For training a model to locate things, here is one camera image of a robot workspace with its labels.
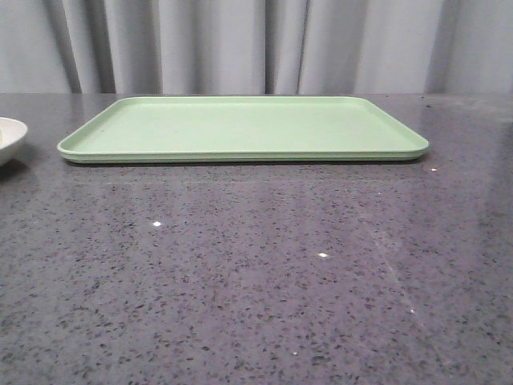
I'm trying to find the white speckled plate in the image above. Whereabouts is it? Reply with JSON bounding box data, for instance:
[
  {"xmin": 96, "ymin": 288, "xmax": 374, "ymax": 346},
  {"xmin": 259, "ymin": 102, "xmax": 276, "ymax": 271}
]
[{"xmin": 0, "ymin": 117, "xmax": 28, "ymax": 166}]

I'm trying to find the light green plastic tray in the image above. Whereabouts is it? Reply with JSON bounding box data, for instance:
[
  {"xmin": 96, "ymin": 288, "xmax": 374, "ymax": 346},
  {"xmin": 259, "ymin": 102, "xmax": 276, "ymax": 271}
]
[{"xmin": 58, "ymin": 96, "xmax": 430, "ymax": 164}]

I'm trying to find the grey pleated curtain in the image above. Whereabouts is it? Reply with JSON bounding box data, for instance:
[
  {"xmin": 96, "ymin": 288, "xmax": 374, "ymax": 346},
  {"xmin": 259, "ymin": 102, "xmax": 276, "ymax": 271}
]
[{"xmin": 1, "ymin": 1, "xmax": 512, "ymax": 95}]

